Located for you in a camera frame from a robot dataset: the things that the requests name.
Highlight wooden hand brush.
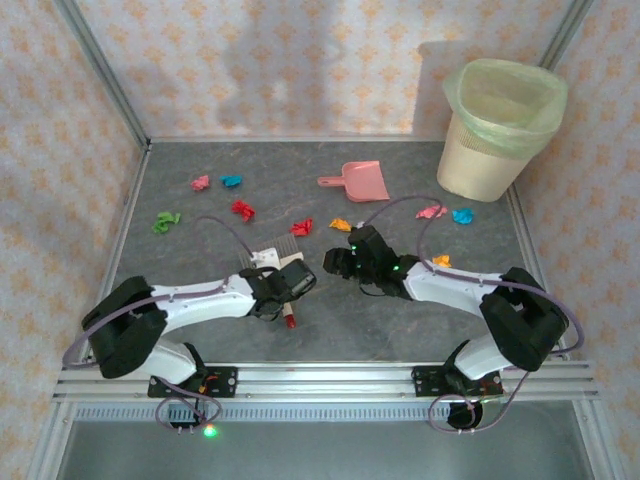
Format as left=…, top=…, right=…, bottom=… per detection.
left=238, top=233, right=305, bottom=331

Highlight pink plastic dustpan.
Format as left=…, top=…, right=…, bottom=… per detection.
left=317, top=160, right=391, bottom=205

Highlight green paper scrap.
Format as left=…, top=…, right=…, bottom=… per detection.
left=152, top=211, right=182, bottom=234

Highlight cream ribbed waste bin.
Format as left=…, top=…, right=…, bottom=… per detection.
left=436, top=58, right=570, bottom=204

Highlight green plastic bin liner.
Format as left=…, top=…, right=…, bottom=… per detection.
left=442, top=57, right=570, bottom=161

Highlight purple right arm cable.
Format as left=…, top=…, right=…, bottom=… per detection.
left=355, top=195, right=586, bottom=384

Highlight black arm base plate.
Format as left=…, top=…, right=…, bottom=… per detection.
left=147, top=366, right=239, bottom=400
left=410, top=364, right=504, bottom=400

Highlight aluminium mounting rail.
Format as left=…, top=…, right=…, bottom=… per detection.
left=52, top=360, right=600, bottom=403

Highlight slotted grey cable duct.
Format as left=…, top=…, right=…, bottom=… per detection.
left=67, top=402, right=584, bottom=425

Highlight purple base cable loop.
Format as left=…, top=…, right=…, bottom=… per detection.
left=154, top=392, right=225, bottom=435
left=428, top=372, right=531, bottom=435

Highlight black cable port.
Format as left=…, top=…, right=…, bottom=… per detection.
left=447, top=402, right=484, bottom=431

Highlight aluminium frame post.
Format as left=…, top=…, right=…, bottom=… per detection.
left=537, top=0, right=595, bottom=71
left=53, top=0, right=152, bottom=151

